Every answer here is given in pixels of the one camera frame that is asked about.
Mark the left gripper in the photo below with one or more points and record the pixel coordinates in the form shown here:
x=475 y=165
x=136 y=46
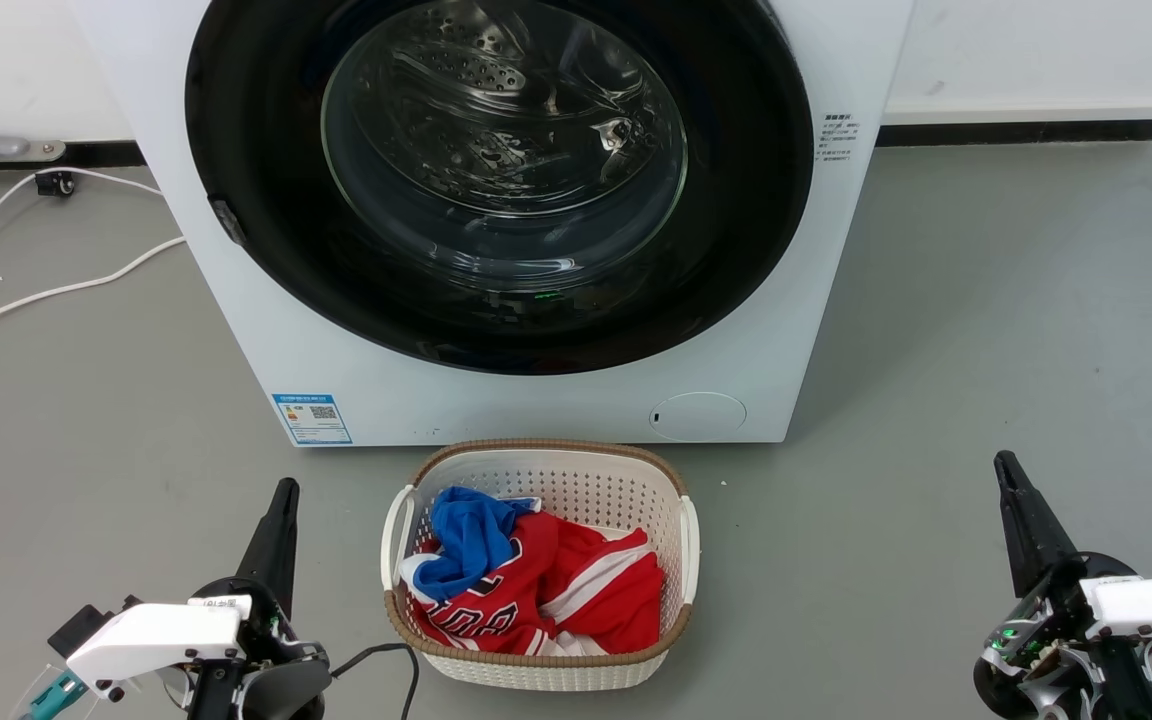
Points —
x=286 y=680

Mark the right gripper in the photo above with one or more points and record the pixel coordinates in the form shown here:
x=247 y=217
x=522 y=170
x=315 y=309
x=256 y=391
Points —
x=1028 y=690

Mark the white front-load washing machine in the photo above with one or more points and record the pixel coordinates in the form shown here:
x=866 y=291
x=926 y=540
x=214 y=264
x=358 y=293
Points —
x=536 y=410

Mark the round black washing machine door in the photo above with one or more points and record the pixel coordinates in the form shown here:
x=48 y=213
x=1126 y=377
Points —
x=256 y=150

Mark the blue energy label sticker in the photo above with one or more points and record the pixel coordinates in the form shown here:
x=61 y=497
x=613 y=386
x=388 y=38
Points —
x=313 y=419

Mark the blue cloth garment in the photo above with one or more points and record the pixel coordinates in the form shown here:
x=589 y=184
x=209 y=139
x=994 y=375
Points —
x=466 y=540

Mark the red white basketball jersey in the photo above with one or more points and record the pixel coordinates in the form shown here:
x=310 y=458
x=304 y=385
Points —
x=586 y=590

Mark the white plastic laundry basket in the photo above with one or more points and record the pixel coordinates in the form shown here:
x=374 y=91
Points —
x=586 y=480

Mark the round white filter cover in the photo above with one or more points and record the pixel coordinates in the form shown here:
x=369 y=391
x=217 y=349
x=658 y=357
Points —
x=698 y=417

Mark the small black caster wheel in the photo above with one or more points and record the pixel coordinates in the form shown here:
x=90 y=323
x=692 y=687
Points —
x=54 y=183

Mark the small black text sticker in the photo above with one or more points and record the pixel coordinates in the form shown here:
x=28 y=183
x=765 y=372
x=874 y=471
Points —
x=837 y=137

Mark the stainless steel washer drum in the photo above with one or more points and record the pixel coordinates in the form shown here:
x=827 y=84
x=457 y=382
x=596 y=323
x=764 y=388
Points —
x=496 y=120

